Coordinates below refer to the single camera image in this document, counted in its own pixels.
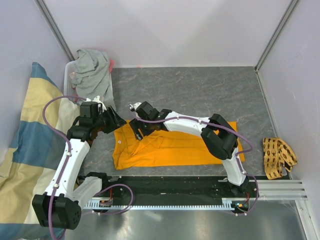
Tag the right aluminium frame post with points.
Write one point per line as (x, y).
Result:
(276, 33)

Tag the aluminium rail profile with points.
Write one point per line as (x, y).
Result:
(280, 190)

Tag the aluminium frame post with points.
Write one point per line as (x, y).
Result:
(45, 11)
(276, 33)

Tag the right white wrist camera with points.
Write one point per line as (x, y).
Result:
(133, 107)

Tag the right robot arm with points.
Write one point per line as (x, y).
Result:
(217, 134)

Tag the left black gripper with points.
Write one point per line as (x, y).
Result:
(115, 121)

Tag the left aluminium frame post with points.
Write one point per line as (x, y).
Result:
(45, 11)

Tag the white plastic basket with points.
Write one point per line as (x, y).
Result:
(68, 73)

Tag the slotted cable duct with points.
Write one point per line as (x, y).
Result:
(98, 204)

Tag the blue yellow striped pillow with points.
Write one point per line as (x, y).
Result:
(33, 156)

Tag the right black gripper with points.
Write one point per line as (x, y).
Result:
(135, 124)

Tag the grey t shirt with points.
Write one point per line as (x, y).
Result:
(91, 77)

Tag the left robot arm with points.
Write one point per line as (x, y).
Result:
(61, 204)

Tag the orange t shirt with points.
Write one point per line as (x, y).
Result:
(160, 148)

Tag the pink red garment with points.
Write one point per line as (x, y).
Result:
(111, 65)

